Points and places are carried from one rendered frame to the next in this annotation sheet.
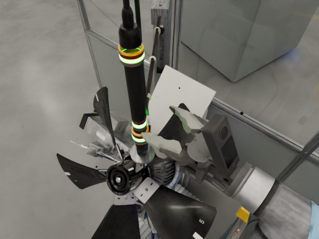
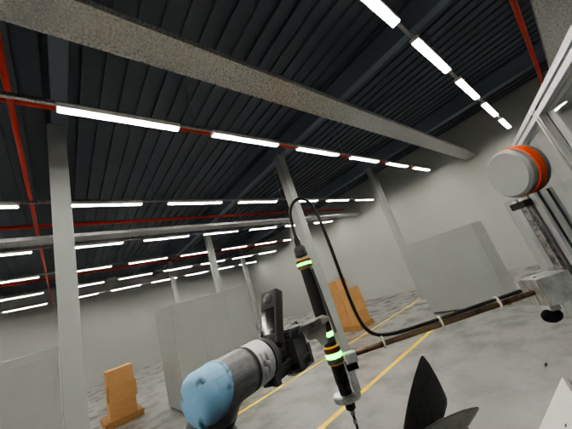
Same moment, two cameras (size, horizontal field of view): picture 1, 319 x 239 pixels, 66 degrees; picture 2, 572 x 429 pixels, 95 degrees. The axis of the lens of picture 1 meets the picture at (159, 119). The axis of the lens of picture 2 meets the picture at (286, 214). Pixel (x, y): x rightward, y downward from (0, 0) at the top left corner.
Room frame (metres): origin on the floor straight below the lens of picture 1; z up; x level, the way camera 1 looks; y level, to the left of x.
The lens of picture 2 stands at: (0.23, -0.71, 1.75)
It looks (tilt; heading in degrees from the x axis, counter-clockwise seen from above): 16 degrees up; 82
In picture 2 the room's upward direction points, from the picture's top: 18 degrees counter-clockwise
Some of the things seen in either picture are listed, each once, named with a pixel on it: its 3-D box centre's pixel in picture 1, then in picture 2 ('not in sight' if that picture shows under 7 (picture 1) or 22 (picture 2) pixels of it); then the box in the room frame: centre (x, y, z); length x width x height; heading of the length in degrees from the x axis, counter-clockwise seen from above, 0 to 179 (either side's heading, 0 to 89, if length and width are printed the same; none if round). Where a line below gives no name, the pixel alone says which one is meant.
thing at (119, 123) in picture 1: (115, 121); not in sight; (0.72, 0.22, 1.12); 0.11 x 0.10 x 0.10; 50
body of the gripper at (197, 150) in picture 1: (213, 164); (282, 351); (0.22, -0.11, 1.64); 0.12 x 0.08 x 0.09; 50
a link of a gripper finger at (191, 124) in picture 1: (185, 123); (320, 331); (0.32, -0.06, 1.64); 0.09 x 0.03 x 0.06; 29
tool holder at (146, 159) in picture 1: (142, 142); (345, 375); (0.36, 0.05, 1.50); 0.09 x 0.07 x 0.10; 175
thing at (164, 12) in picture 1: (160, 10); (550, 286); (0.97, -0.01, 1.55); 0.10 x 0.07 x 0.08; 175
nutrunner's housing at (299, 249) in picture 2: (137, 108); (321, 316); (0.35, 0.05, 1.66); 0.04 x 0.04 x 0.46
